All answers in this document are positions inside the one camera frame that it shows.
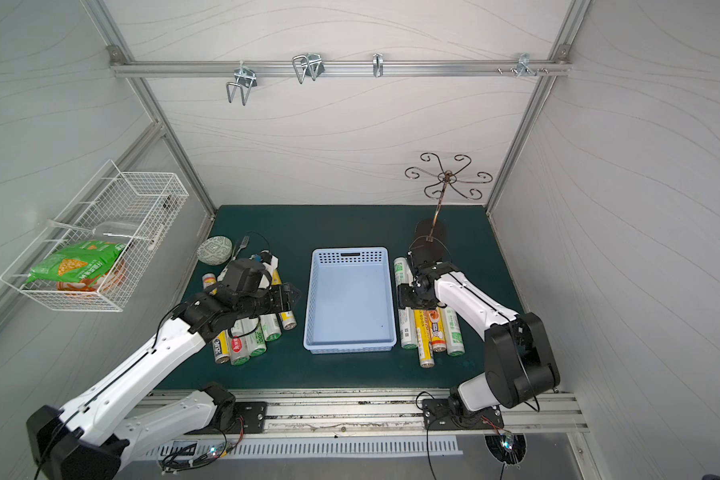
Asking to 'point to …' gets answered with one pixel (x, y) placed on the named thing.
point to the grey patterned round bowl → (214, 251)
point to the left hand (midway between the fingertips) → (293, 295)
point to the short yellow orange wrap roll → (438, 329)
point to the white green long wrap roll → (403, 275)
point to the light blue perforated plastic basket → (349, 303)
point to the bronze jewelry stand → (430, 235)
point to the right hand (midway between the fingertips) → (409, 300)
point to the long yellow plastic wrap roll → (286, 316)
